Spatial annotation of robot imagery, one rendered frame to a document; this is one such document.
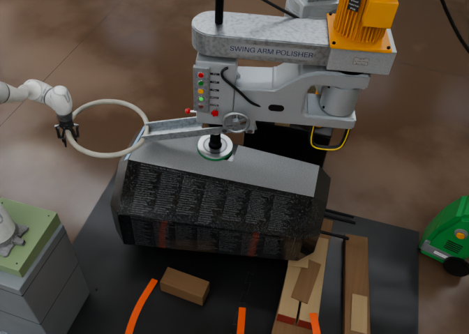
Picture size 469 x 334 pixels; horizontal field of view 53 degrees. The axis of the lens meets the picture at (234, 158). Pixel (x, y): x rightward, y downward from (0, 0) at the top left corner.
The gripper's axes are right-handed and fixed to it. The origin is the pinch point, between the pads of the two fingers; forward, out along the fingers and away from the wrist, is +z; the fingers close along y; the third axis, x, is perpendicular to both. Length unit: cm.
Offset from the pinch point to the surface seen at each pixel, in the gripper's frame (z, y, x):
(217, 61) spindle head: -77, 79, -24
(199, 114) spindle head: -41, 73, -24
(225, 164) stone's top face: -6, 89, -31
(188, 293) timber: 65, 65, -77
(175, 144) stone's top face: -3, 62, -10
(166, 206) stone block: 13, 54, -45
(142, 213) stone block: 19, 40, -44
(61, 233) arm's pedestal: 6, -4, -61
